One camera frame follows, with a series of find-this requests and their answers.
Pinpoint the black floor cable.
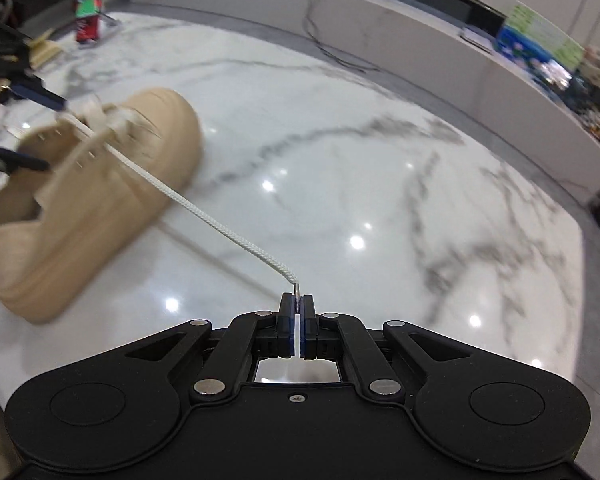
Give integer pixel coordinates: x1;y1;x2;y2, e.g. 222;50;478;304
302;0;382;72

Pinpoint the toy figurine collection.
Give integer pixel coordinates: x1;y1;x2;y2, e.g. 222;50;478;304
577;45;600;146

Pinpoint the beige canvas shoe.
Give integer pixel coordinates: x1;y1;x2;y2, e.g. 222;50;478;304
0;87;205;325

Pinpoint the white notebook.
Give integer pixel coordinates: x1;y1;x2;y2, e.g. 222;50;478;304
457;24;496;54

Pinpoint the painted picture board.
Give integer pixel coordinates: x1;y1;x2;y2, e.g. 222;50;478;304
495;0;587;97

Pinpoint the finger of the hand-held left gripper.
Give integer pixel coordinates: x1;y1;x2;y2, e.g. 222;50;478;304
0;145;51;192
0;13;69;112

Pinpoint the smartphone with lit screen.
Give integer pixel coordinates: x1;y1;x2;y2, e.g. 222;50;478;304
74;0;106;44

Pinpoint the beige wooden block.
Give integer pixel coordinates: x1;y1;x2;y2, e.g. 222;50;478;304
29;30;61;69

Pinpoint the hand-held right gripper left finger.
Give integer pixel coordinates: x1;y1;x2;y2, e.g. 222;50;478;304
124;294;297;403

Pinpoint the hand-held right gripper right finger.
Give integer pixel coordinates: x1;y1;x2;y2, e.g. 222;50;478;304
300;294;469;403

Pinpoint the white shoelace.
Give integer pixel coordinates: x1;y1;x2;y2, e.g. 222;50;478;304
57;95;302;313

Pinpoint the white phone stand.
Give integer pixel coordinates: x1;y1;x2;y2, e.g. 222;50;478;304
97;10;122;37

